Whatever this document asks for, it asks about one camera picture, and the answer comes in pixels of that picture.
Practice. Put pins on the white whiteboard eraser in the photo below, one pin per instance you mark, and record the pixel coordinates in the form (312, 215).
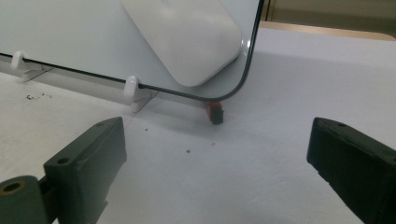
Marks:
(186, 40)

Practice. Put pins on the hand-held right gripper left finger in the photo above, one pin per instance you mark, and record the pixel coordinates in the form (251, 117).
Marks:
(84, 161)

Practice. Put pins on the white whiteboard with black rim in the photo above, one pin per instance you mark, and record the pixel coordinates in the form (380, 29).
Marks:
(77, 37)

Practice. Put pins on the white table cover sheet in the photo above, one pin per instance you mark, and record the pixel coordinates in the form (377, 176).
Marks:
(249, 171)

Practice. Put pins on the small red black block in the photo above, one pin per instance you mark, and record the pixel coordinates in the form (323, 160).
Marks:
(215, 113)

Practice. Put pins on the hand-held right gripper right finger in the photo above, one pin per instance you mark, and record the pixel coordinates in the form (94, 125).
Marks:
(358, 161)

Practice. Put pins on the white whiteboard stand clip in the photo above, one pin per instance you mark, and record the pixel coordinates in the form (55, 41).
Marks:
(130, 87)
(17, 60)

